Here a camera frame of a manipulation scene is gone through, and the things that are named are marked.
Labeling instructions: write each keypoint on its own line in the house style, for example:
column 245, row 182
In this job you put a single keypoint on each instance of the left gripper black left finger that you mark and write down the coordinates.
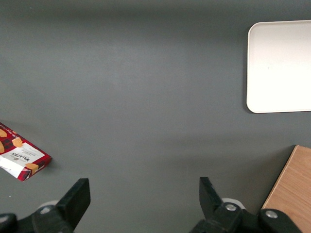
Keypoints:
column 73, row 201

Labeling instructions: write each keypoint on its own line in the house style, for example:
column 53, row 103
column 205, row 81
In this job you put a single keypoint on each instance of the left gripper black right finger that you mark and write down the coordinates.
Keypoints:
column 211, row 206

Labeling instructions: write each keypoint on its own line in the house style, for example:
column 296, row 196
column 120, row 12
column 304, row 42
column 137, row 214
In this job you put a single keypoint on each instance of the red tartan cookie box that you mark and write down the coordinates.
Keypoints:
column 22, row 157

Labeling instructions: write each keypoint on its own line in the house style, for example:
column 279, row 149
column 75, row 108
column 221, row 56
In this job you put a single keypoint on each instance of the cream rectangular tray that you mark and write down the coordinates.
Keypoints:
column 279, row 68

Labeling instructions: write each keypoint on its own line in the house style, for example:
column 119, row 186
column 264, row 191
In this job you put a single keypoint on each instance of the wooden drawer cabinet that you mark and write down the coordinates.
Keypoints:
column 294, row 182

